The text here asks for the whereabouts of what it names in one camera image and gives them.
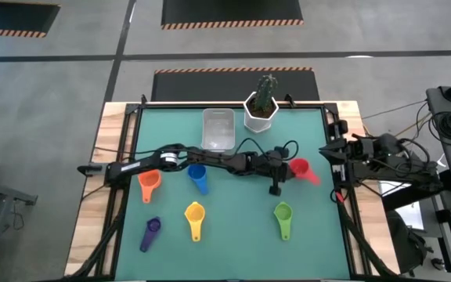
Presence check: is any red measuring cup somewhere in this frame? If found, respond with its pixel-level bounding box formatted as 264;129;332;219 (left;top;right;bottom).
290;157;322;186

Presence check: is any black hazard-striped floor mat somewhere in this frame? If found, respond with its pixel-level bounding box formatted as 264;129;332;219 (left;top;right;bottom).
0;0;61;39
150;67;321;102
161;0;305;31

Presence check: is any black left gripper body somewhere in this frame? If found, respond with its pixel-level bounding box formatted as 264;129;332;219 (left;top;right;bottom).
247;146;292;197

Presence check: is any translucent white plastic basket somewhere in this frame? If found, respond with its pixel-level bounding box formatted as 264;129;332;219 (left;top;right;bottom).
200;107;237;153

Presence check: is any grey equipment cart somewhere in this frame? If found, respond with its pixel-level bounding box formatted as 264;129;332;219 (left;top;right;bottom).
424;69;451;197

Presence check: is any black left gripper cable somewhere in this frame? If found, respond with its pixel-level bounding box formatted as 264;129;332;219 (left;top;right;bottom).
233;136;300;162

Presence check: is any blue measuring cup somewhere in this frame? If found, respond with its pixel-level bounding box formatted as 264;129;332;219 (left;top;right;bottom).
187;164;210;196

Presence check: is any purple measuring cup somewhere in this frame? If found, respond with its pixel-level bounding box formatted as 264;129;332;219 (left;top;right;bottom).
139;216;163;253

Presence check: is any orange measuring cup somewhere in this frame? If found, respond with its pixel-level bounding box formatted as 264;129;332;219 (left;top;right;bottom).
137;168;163;204

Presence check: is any white hexagonal plant pot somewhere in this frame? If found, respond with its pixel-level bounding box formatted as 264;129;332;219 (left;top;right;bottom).
243;91;280;135

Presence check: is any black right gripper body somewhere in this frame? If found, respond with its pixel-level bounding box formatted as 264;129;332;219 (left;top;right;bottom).
331;120;373;183

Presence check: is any black aluminium table frame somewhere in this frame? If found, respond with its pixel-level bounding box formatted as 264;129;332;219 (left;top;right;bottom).
63;93;401;282

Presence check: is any green measuring cup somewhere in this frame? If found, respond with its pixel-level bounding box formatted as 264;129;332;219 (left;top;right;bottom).
273;201;294;241

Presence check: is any yellow measuring cup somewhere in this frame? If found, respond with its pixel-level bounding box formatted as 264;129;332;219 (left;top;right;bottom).
184;201;206;243

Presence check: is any green cactus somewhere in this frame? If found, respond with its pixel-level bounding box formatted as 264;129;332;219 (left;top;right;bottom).
253;74;279;114

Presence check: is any black bag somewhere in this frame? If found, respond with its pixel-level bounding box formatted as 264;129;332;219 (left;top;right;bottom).
385;209;434;275

